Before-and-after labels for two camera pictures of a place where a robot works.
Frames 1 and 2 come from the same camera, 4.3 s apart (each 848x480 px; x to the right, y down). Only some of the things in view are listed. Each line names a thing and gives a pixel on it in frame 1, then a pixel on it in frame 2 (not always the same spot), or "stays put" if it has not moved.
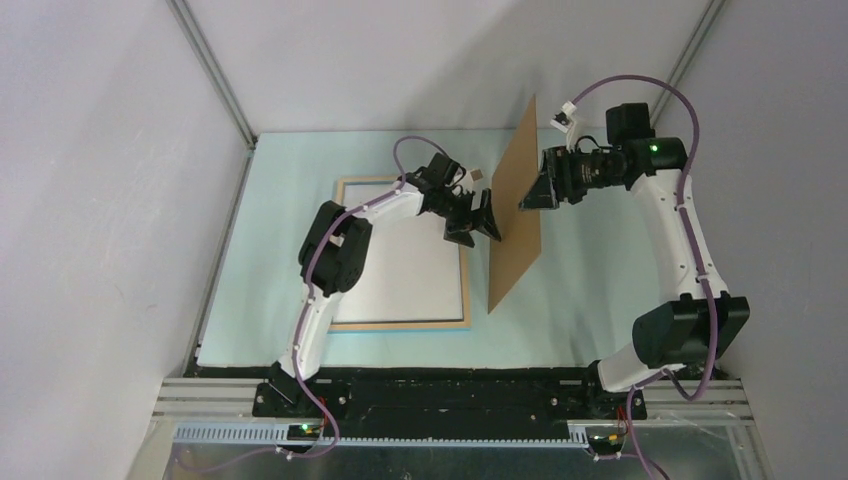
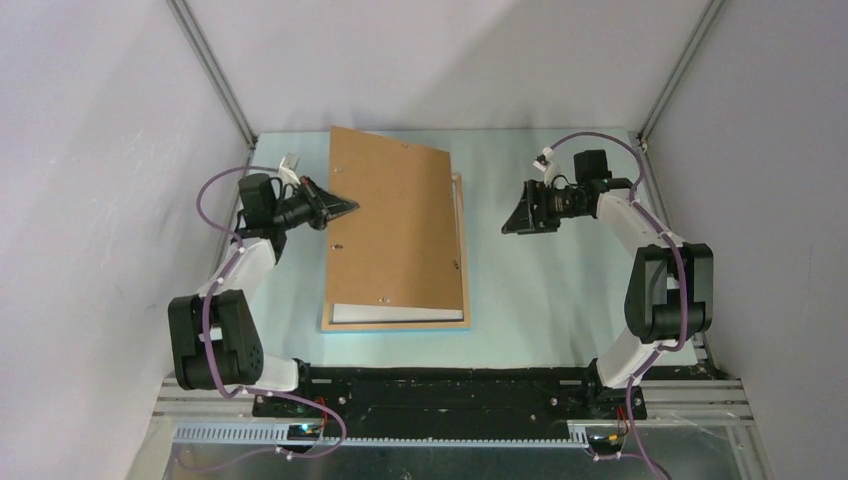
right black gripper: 542,195 -> 524,219
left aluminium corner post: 215,68 stays put
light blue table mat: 575,306 stays put
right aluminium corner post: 688,55 stays put
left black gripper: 458,230 -> 323,206
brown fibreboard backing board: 519,228 -> 400,247
